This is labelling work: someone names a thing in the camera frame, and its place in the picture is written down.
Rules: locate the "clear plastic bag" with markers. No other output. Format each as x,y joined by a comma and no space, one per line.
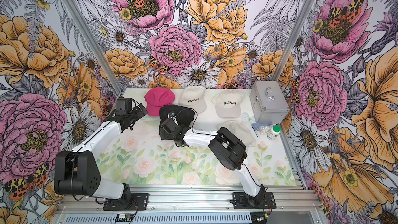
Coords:
261,129

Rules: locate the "pink cap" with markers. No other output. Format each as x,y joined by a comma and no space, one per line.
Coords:
156,98

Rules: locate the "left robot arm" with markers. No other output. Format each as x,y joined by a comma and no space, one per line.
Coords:
76,171

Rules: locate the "white Colorado cap front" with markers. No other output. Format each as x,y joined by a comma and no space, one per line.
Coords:
241,132

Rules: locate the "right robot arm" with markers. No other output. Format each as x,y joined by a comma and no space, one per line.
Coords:
230,152

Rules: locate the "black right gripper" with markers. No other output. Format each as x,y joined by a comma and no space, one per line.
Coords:
163,132

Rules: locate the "aluminium front rail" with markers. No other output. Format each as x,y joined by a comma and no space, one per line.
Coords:
188,198

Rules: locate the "black cap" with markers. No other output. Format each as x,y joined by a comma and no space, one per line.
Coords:
183,115

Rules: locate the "white bottle green lid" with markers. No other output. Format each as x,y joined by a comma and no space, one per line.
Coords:
274,132

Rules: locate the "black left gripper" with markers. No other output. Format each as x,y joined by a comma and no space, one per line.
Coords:
139,114

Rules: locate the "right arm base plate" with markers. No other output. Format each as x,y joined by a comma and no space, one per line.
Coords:
241,200

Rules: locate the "white colorado cap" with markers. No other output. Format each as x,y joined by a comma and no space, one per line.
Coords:
193,97
227,103
241,132

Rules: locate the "silver metal case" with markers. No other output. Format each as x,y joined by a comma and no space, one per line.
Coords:
268,102

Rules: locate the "perforated metal tray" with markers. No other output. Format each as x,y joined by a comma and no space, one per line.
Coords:
162,218

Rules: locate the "small circuit board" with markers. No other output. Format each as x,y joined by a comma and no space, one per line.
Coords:
124,218

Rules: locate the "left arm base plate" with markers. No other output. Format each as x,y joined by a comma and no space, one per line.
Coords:
135,202

